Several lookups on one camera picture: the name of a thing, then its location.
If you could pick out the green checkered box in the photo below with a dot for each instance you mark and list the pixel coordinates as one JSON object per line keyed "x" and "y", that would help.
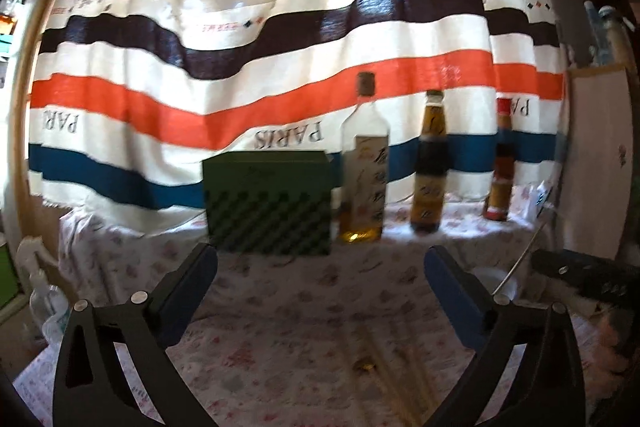
{"x": 270, "y": 207}

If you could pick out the clear pump bottle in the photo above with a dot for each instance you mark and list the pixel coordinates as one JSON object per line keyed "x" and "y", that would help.
{"x": 45, "y": 297}

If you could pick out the white panel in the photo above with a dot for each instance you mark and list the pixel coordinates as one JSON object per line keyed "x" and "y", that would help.
{"x": 597, "y": 157}

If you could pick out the yellow label soy sauce bottle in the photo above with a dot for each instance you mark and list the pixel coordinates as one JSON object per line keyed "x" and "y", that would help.
{"x": 430, "y": 167}

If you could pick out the red cap sauce bottle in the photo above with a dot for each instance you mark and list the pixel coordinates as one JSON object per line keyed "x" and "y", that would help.
{"x": 500, "y": 177}

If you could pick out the striped curtain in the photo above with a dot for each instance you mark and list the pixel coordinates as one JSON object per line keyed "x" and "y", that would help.
{"x": 250, "y": 57}

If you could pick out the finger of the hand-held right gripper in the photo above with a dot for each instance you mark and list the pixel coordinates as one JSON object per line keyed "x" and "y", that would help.
{"x": 575, "y": 272}

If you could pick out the clear plastic cup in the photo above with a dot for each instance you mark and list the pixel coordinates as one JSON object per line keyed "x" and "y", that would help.
{"x": 487, "y": 279}

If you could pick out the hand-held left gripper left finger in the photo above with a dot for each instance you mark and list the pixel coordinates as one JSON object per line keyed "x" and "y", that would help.
{"x": 192, "y": 292}

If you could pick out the printed tablecloth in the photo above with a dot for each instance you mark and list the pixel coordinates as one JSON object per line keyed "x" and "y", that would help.
{"x": 300, "y": 307}

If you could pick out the wooden chopstick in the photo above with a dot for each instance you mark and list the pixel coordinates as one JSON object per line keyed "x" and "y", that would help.
{"x": 520, "y": 259}

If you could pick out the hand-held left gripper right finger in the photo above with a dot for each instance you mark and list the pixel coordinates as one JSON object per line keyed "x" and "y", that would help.
{"x": 450, "y": 297}

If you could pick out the clear cooking wine bottle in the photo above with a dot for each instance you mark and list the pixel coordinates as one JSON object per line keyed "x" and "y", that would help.
{"x": 364, "y": 177}

